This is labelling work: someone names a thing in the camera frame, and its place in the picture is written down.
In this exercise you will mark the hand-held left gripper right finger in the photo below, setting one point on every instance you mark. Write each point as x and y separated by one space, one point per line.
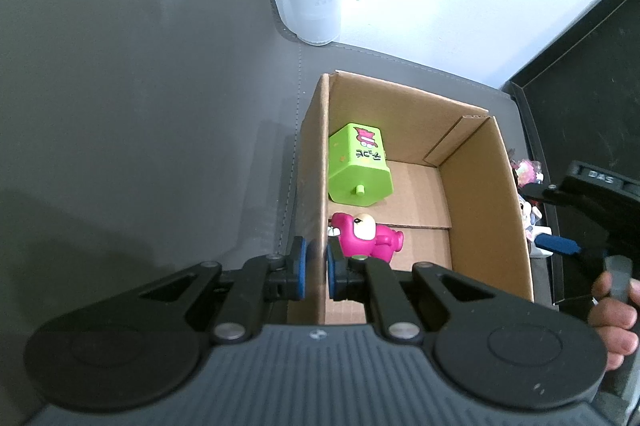
332 273

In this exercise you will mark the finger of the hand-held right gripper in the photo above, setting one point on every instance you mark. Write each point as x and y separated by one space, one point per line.
545 195
557 244

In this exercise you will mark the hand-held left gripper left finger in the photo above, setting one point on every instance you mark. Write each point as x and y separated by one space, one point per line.
300 268

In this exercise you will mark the white charger plug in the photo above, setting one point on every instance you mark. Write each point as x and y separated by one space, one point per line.
534 246

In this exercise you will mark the pink bear toy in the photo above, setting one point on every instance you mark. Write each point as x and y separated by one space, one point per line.
370 238

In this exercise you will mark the brown cardboard box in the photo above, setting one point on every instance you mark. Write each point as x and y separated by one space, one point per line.
480 206

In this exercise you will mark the green block toy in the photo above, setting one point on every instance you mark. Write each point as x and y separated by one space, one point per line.
357 176

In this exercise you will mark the person's right hand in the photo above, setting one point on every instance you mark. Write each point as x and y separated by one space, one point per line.
620 331

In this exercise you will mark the black upright tray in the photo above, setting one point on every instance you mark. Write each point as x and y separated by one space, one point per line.
575 105

